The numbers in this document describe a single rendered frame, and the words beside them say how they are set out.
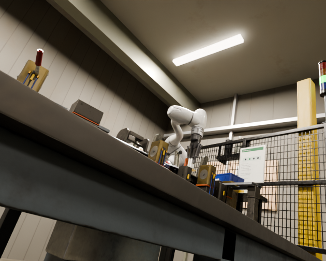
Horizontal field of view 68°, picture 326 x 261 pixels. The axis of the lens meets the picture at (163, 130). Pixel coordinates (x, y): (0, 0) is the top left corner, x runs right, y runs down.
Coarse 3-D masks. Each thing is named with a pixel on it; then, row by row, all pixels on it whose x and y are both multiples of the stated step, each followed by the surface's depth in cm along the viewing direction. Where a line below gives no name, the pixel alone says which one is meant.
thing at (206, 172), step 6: (204, 168) 139; (210, 168) 137; (198, 174) 141; (204, 174) 137; (210, 174) 136; (198, 180) 139; (204, 180) 135; (210, 180) 135; (198, 186) 138; (204, 186) 134; (210, 186) 133; (210, 192) 134
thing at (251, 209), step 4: (248, 188) 137; (252, 188) 135; (256, 188) 134; (248, 192) 136; (252, 192) 134; (256, 192) 134; (248, 196) 135; (252, 196) 133; (256, 196) 133; (248, 200) 134; (252, 200) 132; (256, 200) 133; (248, 204) 133; (252, 204) 132; (256, 204) 132; (248, 208) 132; (252, 208) 130; (256, 208) 131; (248, 212) 131; (252, 212) 129; (256, 212) 131; (248, 216) 130; (252, 216) 128; (256, 216) 130; (256, 220) 129
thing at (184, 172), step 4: (180, 168) 135; (184, 168) 132; (188, 168) 132; (180, 172) 133; (184, 172) 130; (188, 172) 131; (180, 176) 132; (184, 176) 129; (188, 176) 130; (188, 180) 130
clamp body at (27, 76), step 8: (32, 64) 87; (24, 72) 85; (32, 72) 86; (40, 72) 88; (48, 72) 91; (24, 80) 84; (32, 80) 86; (40, 80) 88; (32, 88) 85; (40, 88) 89
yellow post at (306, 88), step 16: (304, 80) 193; (304, 96) 187; (304, 112) 181; (304, 144) 170; (304, 160) 165; (304, 176) 161; (304, 192) 156; (304, 208) 152; (304, 224) 148; (320, 224) 150; (304, 240) 145; (320, 256) 141
